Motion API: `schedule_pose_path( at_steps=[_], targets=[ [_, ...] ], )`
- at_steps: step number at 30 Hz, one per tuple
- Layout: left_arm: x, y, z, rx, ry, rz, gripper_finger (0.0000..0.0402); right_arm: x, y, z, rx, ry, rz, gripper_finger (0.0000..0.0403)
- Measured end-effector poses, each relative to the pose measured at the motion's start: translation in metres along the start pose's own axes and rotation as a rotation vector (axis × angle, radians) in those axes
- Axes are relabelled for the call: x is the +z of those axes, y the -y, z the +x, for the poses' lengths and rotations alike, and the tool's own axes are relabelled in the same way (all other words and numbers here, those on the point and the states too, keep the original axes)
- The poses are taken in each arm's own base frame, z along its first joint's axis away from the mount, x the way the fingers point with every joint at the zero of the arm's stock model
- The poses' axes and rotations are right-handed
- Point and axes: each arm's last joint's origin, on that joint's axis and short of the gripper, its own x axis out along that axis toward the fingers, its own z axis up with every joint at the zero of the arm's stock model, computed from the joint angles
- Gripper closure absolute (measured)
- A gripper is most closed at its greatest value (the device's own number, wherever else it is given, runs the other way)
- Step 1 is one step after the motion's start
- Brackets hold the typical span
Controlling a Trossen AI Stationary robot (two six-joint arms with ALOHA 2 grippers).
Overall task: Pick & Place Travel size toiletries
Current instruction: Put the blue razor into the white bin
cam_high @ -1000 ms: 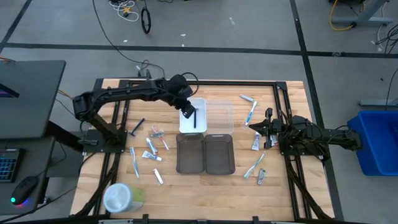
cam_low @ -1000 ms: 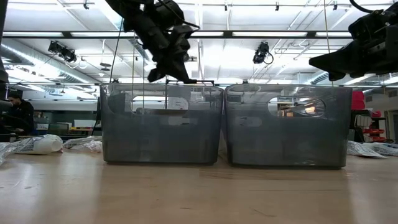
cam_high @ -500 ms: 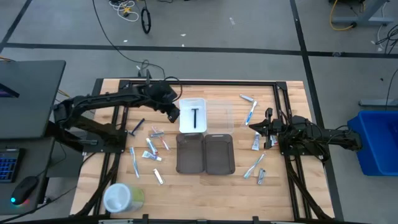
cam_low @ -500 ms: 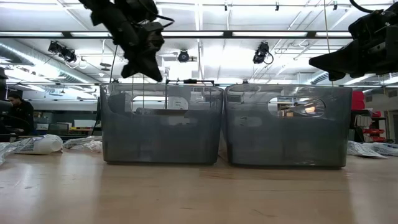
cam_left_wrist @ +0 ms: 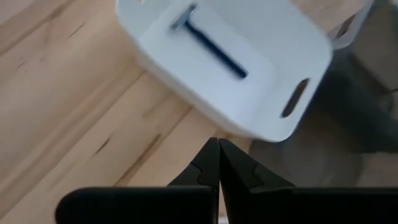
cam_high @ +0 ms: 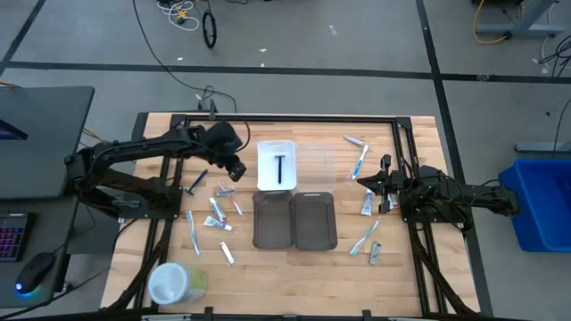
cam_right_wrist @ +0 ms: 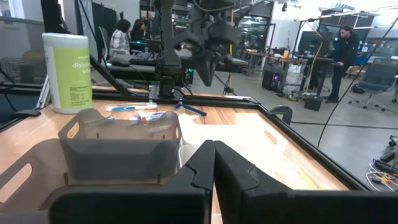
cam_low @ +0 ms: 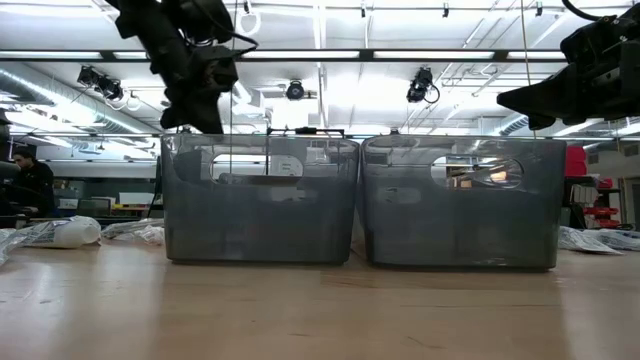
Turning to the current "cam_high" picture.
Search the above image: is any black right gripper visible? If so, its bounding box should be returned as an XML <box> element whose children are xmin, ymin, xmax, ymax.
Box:
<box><xmin>356</xmin><ymin>153</ymin><xmax>395</xmax><ymax>215</ymax></box>

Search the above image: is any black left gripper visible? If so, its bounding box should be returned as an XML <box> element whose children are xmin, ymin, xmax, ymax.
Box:
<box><xmin>203</xmin><ymin>120</ymin><xmax>247</xmax><ymax>183</ymax></box>

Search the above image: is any blue disposable razor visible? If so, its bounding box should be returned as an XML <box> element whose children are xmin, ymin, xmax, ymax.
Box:
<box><xmin>184</xmin><ymin>169</ymin><xmax>210</xmax><ymax>197</ymax></box>

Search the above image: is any black comb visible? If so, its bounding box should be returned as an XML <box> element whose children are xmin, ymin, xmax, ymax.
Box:
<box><xmin>273</xmin><ymin>154</ymin><xmax>287</xmax><ymax>185</ymax></box>

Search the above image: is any white blue toothpaste tube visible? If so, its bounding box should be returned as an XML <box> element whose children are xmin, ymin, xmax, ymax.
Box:
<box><xmin>360</xmin><ymin>188</ymin><xmax>375</xmax><ymax>218</ymax></box>
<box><xmin>203</xmin><ymin>215</ymin><xmax>234</xmax><ymax>233</ymax></box>

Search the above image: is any blue toothbrush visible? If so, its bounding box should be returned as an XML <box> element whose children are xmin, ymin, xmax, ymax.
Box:
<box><xmin>185</xmin><ymin>210</ymin><xmax>202</xmax><ymax>257</ymax></box>
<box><xmin>346</xmin><ymin>143</ymin><xmax>371</xmax><ymax>184</ymax></box>

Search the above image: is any green toothbrush in wrapper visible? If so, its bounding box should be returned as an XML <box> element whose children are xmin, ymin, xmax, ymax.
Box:
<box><xmin>348</xmin><ymin>217</ymin><xmax>384</xmax><ymax>258</ymax></box>

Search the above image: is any clear plastic bin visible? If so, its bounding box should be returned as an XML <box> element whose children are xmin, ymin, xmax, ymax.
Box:
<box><xmin>295</xmin><ymin>141</ymin><xmax>336</xmax><ymax>193</ymax></box>

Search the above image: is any white plastic bin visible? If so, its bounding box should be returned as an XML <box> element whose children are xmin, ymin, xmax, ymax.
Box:
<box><xmin>256</xmin><ymin>139</ymin><xmax>298</xmax><ymax>192</ymax></box>

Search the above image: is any grey translucent bin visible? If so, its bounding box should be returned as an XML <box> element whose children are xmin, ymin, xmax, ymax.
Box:
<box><xmin>292</xmin><ymin>191</ymin><xmax>339</xmax><ymax>251</ymax></box>
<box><xmin>252</xmin><ymin>190</ymin><xmax>294</xmax><ymax>250</ymax></box>

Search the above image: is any disinfecting wipes canister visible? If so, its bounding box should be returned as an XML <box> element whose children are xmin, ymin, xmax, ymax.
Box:
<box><xmin>147</xmin><ymin>261</ymin><xmax>209</xmax><ymax>307</ymax></box>

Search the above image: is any grey desk foot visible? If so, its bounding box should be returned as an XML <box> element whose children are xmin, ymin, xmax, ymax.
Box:
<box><xmin>514</xmin><ymin>141</ymin><xmax>571</xmax><ymax>155</ymax></box>

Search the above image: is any blue storage tote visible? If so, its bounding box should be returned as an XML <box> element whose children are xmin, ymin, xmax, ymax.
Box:
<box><xmin>498</xmin><ymin>157</ymin><xmax>571</xmax><ymax>253</ymax></box>

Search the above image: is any desk with grey legs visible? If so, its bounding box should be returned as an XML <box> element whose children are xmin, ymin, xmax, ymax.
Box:
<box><xmin>473</xmin><ymin>0</ymin><xmax>566</xmax><ymax>38</ymax></box>

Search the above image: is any dark monitor screen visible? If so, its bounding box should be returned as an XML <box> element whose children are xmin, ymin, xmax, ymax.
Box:
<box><xmin>0</xmin><ymin>117</ymin><xmax>29</xmax><ymax>141</ymax></box>

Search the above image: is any black computer mouse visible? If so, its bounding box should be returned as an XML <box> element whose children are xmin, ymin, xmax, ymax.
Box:
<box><xmin>14</xmin><ymin>251</ymin><xmax>56</xmax><ymax>296</ymax></box>

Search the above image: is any black keyboard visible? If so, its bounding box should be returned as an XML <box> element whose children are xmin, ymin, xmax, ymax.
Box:
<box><xmin>0</xmin><ymin>212</ymin><xmax>37</xmax><ymax>264</ymax></box>

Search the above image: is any black aluminium rig frame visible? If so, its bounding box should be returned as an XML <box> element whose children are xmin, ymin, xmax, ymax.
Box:
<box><xmin>106</xmin><ymin>111</ymin><xmax>483</xmax><ymax>321</ymax></box>

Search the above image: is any coiled black cable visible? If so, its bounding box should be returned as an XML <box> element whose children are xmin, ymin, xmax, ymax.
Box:
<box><xmin>201</xmin><ymin>9</ymin><xmax>219</xmax><ymax>50</ymax></box>

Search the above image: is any yellow cable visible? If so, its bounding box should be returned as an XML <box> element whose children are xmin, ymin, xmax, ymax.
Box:
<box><xmin>81</xmin><ymin>128</ymin><xmax>130</xmax><ymax>160</ymax></box>
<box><xmin>472</xmin><ymin>0</ymin><xmax>510</xmax><ymax>45</ymax></box>

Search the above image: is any long black cable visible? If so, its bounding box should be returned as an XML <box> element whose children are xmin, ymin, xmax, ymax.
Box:
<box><xmin>131</xmin><ymin>0</ymin><xmax>238</xmax><ymax>113</ymax></box>

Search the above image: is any white cable bundle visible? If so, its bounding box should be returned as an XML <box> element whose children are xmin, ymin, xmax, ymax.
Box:
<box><xmin>155</xmin><ymin>0</ymin><xmax>201</xmax><ymax>33</ymax></box>

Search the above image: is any black cable bundle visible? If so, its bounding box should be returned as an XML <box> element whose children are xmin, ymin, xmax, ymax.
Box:
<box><xmin>537</xmin><ymin>34</ymin><xmax>571</xmax><ymax>79</ymax></box>

